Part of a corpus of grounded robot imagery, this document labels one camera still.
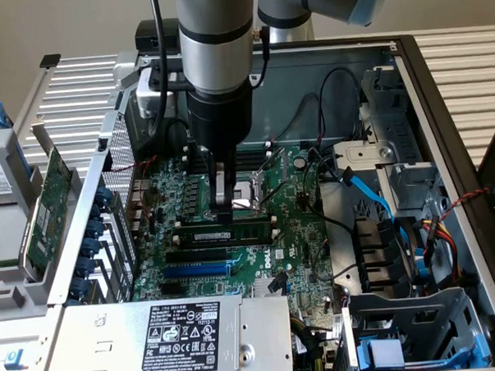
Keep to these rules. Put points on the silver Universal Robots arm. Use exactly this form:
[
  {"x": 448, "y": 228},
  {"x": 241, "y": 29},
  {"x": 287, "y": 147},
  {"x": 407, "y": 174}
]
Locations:
[{"x": 213, "y": 28}]

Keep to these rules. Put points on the long black expansion slot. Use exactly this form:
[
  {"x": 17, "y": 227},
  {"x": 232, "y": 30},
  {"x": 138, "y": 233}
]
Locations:
[{"x": 195, "y": 256}]

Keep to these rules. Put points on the grey disk bay cage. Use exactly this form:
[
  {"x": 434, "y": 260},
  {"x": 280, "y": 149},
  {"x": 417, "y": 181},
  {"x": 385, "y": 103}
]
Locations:
[{"x": 390, "y": 307}]

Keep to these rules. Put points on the coin cell battery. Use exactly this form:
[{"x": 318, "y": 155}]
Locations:
[{"x": 300, "y": 162}]

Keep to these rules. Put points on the black fan shroud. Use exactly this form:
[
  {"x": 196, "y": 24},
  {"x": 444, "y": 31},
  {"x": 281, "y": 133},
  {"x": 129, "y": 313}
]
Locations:
[{"x": 376, "y": 248}]

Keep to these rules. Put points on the black box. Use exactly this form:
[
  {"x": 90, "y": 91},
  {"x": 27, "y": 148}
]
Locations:
[{"x": 143, "y": 35}]

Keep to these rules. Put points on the short black expansion slot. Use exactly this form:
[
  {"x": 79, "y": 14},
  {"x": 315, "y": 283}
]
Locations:
[{"x": 171, "y": 288}]

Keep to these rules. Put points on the metal drive bay bracket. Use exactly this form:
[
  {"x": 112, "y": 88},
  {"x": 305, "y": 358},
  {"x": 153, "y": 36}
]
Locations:
[{"x": 412, "y": 176}]

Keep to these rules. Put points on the CPU socket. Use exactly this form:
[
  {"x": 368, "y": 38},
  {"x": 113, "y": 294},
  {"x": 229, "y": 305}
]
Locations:
[{"x": 247, "y": 189}]

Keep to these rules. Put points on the silver power supply unit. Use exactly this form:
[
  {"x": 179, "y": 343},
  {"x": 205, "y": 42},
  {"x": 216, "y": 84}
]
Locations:
[{"x": 121, "y": 344}]

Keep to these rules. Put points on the silver chipset heatsink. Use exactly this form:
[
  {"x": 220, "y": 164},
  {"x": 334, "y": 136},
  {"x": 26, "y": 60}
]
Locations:
[{"x": 261, "y": 288}]

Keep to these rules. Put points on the blue expansion slot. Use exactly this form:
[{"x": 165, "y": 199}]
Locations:
[{"x": 194, "y": 270}]

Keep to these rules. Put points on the blue disk caddy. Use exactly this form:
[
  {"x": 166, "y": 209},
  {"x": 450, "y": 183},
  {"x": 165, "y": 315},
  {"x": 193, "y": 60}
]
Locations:
[{"x": 384, "y": 351}]

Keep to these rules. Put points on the green Dell motherboard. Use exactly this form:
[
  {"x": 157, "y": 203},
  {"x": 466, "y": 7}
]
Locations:
[{"x": 286, "y": 232}]

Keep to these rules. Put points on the grey parts rack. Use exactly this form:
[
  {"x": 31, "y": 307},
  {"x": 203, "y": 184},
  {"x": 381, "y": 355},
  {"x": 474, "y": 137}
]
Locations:
[{"x": 7, "y": 142}]

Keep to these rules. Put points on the green RAM stick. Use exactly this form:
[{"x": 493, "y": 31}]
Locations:
[{"x": 237, "y": 232}]

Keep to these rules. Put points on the green expansion card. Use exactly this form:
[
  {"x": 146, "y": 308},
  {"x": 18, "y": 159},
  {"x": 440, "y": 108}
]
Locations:
[{"x": 49, "y": 209}]

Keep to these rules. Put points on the metal locking lever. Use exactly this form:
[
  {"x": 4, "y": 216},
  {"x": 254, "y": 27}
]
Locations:
[
  {"x": 273, "y": 196},
  {"x": 273, "y": 158}
]

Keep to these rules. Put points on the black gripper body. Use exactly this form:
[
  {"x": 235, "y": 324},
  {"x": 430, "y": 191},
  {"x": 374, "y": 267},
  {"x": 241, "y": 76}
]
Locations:
[{"x": 217, "y": 118}]

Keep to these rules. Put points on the blue push button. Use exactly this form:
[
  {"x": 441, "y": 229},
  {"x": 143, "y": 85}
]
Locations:
[{"x": 16, "y": 358}]

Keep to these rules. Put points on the open metal PC case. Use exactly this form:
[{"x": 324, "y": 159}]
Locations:
[{"x": 285, "y": 72}]

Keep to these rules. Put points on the blue card latch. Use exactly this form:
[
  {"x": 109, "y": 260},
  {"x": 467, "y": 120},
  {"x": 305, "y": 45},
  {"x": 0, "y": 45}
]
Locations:
[
  {"x": 78, "y": 288},
  {"x": 104, "y": 195},
  {"x": 94, "y": 228},
  {"x": 97, "y": 212},
  {"x": 90, "y": 246},
  {"x": 85, "y": 265}
]

